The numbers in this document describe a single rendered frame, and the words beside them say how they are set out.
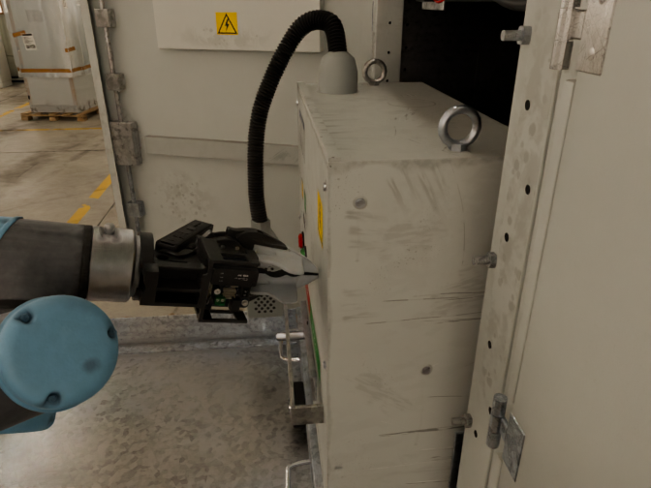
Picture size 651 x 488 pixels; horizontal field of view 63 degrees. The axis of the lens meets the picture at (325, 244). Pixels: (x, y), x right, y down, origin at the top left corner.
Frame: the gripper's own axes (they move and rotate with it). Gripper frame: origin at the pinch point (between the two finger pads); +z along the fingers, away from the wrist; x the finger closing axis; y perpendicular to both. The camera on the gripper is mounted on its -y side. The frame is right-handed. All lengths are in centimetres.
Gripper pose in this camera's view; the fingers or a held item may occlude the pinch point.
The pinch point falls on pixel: (306, 269)
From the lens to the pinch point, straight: 64.8
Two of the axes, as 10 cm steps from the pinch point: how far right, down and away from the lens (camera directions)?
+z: 9.0, 0.9, 4.3
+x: 2.4, -9.2, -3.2
